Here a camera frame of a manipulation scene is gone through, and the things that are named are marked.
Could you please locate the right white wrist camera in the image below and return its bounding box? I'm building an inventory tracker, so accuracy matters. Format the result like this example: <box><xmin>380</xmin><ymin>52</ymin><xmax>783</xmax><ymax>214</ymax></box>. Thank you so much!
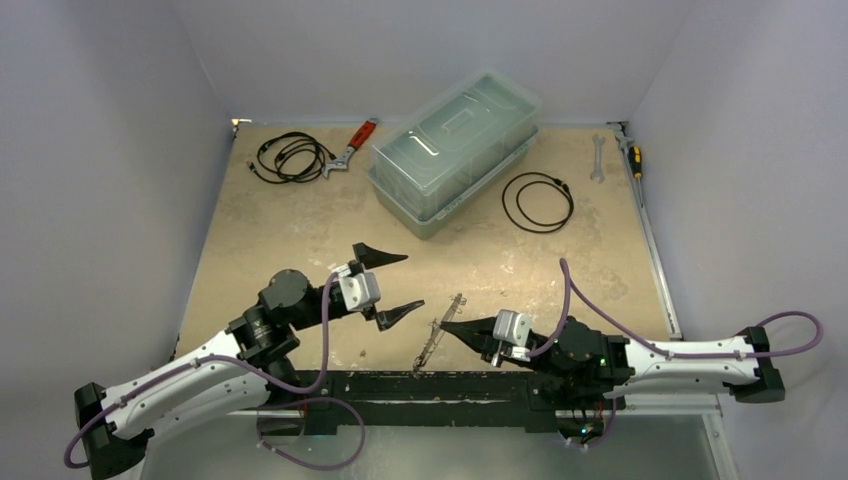
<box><xmin>492</xmin><ymin>309</ymin><xmax>533</xmax><ymax>348</ymax></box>

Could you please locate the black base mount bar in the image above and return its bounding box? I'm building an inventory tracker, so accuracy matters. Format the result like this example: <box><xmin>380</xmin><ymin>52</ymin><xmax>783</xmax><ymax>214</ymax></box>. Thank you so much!
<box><xmin>295</xmin><ymin>367</ymin><xmax>627</xmax><ymax>435</ymax></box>

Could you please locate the tangled black cable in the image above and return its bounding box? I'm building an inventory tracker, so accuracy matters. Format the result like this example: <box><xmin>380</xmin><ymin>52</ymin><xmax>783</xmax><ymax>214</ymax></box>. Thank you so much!
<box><xmin>247</xmin><ymin>131</ymin><xmax>337</xmax><ymax>185</ymax></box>

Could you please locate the silver open-end spanner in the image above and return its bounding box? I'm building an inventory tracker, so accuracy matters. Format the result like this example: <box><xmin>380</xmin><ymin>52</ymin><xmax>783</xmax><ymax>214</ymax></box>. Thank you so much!
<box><xmin>590</xmin><ymin>134</ymin><xmax>605</xmax><ymax>183</ymax></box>

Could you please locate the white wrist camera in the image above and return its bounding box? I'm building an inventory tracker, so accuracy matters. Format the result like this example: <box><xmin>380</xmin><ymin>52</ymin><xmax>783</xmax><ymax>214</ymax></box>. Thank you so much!
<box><xmin>492</xmin><ymin>309</ymin><xmax>533</xmax><ymax>348</ymax></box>
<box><xmin>338</xmin><ymin>271</ymin><xmax>382</xmax><ymax>312</ymax></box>

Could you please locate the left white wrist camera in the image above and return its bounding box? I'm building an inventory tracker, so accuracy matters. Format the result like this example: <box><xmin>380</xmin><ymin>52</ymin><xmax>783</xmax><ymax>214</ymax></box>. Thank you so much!
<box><xmin>338</xmin><ymin>271</ymin><xmax>382</xmax><ymax>312</ymax></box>

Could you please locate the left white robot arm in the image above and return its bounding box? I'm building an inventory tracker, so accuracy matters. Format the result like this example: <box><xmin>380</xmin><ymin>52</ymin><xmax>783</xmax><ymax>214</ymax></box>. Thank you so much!
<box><xmin>63</xmin><ymin>243</ymin><xmax>424</xmax><ymax>479</ymax></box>

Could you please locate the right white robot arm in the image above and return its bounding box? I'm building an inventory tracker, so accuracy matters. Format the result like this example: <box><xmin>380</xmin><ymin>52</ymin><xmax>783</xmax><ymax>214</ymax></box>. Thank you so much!
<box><xmin>441</xmin><ymin>317</ymin><xmax>786</xmax><ymax>407</ymax></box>

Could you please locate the coiled black cable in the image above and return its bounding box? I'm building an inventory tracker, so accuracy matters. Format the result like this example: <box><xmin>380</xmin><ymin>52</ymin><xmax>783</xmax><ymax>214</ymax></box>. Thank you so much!
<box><xmin>501</xmin><ymin>172</ymin><xmax>575</xmax><ymax>234</ymax></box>

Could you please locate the red handled adjustable wrench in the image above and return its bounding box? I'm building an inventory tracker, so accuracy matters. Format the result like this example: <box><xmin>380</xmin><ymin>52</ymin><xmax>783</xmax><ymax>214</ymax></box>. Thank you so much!
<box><xmin>321</xmin><ymin>117</ymin><xmax>380</xmax><ymax>179</ymax></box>

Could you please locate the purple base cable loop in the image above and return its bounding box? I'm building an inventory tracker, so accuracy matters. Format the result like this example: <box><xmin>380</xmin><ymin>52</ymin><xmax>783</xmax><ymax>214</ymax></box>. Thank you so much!
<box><xmin>256</xmin><ymin>397</ymin><xmax>367</xmax><ymax>472</ymax></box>

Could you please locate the yellow black screwdriver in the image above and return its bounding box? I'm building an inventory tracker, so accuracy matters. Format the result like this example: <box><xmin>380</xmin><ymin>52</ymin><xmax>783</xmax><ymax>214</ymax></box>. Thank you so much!
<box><xmin>628</xmin><ymin>145</ymin><xmax>642</xmax><ymax>182</ymax></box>

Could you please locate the clear plastic storage box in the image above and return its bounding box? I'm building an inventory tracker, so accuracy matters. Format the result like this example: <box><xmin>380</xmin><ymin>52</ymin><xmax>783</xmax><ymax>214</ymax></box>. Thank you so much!
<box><xmin>366</xmin><ymin>71</ymin><xmax>541</xmax><ymax>240</ymax></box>

